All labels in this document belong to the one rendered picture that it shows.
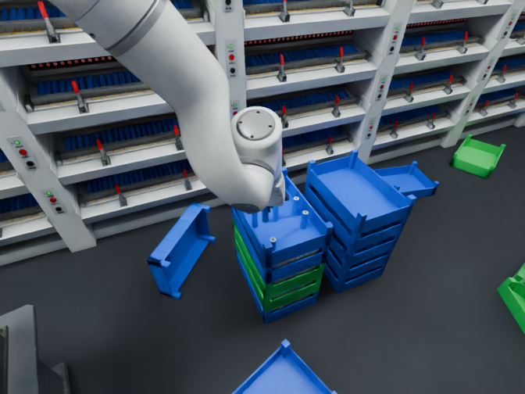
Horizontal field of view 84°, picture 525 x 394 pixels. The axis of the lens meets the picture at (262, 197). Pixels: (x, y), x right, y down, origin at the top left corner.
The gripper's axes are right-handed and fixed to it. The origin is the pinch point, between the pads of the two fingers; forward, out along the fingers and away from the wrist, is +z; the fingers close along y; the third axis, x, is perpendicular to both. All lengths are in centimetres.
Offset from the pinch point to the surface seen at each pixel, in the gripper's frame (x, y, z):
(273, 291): -18.4, 3.4, 22.8
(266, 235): -4.0, 0.1, 14.8
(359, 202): 12.6, 29.4, 22.6
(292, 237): -3.7, 7.9, 14.9
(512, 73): 124, 132, 69
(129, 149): 27, -55, 23
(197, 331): -32, -21, 37
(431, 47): 101, 68, 34
